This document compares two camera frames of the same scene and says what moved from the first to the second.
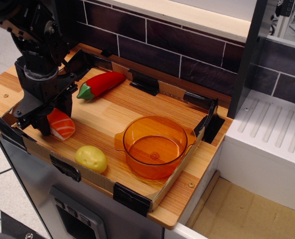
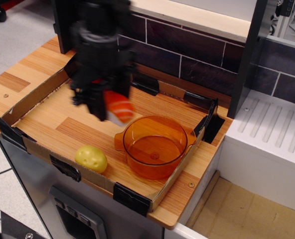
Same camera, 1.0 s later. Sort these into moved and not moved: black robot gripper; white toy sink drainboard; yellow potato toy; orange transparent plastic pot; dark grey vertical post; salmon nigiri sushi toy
Moved: salmon nigiri sushi toy; black robot gripper
Not moved: dark grey vertical post; white toy sink drainboard; yellow potato toy; orange transparent plastic pot
